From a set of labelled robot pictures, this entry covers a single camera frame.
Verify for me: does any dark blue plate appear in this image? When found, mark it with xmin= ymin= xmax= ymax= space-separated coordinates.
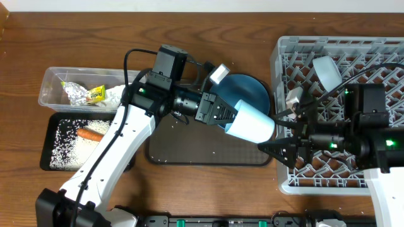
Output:
xmin=210 ymin=74 xmax=270 ymax=115

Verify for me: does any light blue cup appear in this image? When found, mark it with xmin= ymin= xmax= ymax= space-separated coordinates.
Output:
xmin=225 ymin=100 xmax=275 ymax=144

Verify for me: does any white tissue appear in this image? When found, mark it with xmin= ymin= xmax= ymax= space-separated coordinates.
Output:
xmin=98 ymin=84 xmax=125 ymax=108

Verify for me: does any light blue bowl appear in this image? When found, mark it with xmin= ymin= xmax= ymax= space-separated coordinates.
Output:
xmin=312 ymin=56 xmax=342 ymax=92

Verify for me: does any foil and green wrapper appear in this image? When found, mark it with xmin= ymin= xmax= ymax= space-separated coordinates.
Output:
xmin=61 ymin=81 xmax=105 ymax=106

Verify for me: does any orange carrot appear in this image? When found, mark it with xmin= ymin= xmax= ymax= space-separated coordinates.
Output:
xmin=76 ymin=129 xmax=104 ymax=142

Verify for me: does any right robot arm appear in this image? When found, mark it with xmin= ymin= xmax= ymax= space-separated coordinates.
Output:
xmin=258 ymin=84 xmax=403 ymax=226

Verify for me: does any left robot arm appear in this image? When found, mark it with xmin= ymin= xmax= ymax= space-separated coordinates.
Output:
xmin=35 ymin=45 xmax=238 ymax=226

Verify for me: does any grey dishwasher rack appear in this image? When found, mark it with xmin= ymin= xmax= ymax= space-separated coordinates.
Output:
xmin=270 ymin=36 xmax=403 ymax=195

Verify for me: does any brown serving tray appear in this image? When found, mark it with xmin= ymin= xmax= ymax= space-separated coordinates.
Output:
xmin=145 ymin=116 xmax=272 ymax=166

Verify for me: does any clear plastic bin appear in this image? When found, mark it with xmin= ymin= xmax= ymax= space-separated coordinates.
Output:
xmin=37 ymin=66 xmax=148 ymax=114

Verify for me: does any black plastic tray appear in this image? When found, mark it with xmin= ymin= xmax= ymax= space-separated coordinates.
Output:
xmin=39 ymin=112 xmax=114 ymax=171

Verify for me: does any spilled white rice pile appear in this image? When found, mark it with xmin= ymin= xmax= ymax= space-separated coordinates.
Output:
xmin=49 ymin=119 xmax=111 ymax=171

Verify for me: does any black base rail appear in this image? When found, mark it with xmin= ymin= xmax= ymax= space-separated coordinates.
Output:
xmin=135 ymin=214 xmax=376 ymax=227

